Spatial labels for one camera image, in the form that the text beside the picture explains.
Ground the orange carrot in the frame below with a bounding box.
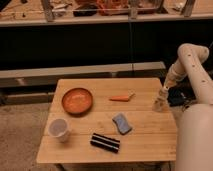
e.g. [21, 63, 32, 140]
[109, 93, 135, 102]

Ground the black box on floor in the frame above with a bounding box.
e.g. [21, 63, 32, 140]
[168, 88, 186, 107]

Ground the long wooden bench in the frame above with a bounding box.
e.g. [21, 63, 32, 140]
[0, 61, 166, 105]

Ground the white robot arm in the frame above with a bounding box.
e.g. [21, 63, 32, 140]
[160, 43, 213, 171]

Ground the orange bowl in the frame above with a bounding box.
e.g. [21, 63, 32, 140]
[61, 88, 93, 115]

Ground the white plastic cup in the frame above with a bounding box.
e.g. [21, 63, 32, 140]
[48, 118, 70, 142]

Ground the black white striped block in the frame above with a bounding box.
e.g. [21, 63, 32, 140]
[90, 133, 120, 153]

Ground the blue hanging cable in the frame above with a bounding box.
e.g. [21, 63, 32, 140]
[128, 13, 135, 72]

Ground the blue sponge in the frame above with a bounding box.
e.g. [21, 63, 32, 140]
[113, 113, 132, 135]

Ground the orange machine on shelf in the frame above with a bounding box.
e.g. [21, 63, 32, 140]
[73, 0, 162, 17]

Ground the wooden folding table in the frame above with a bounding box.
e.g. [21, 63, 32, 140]
[37, 78, 177, 164]

